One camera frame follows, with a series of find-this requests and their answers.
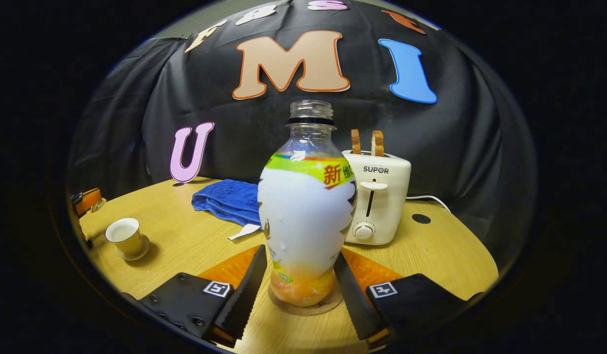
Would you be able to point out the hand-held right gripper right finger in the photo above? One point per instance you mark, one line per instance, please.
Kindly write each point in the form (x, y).
(355, 300)

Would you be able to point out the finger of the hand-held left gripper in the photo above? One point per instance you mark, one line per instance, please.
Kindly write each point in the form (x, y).
(87, 200)

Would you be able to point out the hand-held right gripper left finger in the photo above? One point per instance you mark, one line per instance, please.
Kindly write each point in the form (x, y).
(244, 295)

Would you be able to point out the round wooden coaster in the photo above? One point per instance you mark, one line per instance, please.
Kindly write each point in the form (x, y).
(328, 305)

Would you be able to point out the yellow teacup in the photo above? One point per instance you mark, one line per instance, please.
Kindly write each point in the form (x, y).
(125, 238)

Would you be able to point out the clear plastic water bottle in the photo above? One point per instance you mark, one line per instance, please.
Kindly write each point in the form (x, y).
(305, 221)

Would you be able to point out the yellow teacup saucer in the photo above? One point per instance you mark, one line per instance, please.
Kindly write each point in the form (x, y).
(142, 250)

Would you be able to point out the blue towel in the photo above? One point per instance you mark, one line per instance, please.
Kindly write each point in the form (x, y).
(227, 199)

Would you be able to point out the white toaster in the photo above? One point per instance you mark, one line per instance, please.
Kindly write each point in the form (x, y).
(387, 196)

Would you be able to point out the black backdrop cloth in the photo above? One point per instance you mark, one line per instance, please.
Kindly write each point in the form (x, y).
(224, 142)

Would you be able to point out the toast bread slice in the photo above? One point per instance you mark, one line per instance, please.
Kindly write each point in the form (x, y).
(356, 141)
(378, 142)

